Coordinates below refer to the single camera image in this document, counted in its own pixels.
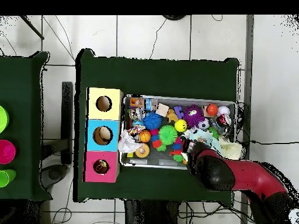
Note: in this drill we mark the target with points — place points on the wooden box with three holes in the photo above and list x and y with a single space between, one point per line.
103 126

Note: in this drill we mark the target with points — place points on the long orange building block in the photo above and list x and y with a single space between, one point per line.
137 102

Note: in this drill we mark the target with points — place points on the purple building block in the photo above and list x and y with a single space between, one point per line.
179 111

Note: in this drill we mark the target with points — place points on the yellow-green plastic cup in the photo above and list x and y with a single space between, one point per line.
2 119

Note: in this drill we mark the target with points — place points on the pink plastic cup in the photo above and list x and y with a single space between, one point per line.
6 151

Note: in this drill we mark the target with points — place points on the black round base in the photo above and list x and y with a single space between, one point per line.
174 17

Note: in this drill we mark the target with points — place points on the plain wooden block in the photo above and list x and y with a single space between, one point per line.
162 109

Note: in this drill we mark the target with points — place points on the brown teddy bear toy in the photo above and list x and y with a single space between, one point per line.
171 115

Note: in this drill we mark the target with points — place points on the light blue knitted cloth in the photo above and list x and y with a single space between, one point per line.
200 136

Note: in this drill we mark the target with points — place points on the black panel on stand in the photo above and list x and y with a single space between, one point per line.
67 121

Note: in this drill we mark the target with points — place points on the green spiky ball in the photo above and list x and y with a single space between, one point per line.
168 135

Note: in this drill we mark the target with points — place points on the bright green plastic cup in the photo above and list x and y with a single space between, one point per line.
6 178

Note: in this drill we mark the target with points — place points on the yellow smiley ball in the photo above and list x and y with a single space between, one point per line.
181 125

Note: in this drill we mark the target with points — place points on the orange basketball toy ball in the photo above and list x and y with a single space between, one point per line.
145 136

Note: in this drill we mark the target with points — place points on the side table with green cloth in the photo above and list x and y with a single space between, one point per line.
28 93

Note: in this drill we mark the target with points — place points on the small soccer ball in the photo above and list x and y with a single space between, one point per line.
203 124

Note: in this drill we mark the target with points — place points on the shallow clear mesh bin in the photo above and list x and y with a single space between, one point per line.
228 112

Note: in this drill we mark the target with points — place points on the yellow plush duck toy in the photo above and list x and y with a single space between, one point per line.
100 166

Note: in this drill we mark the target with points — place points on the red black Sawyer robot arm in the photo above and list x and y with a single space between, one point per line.
243 177

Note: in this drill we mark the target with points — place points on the dark green table cloth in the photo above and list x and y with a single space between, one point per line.
103 70

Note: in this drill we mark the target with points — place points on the purple spiky ball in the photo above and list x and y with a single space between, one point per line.
193 115

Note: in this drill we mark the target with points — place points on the tan orange ball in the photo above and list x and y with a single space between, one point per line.
142 150

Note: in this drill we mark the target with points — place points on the cream waffle cloth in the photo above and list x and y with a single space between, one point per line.
231 150

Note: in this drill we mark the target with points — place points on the white baseball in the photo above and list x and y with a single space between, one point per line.
224 110

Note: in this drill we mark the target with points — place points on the large blue spiky ball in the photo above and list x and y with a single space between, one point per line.
152 120

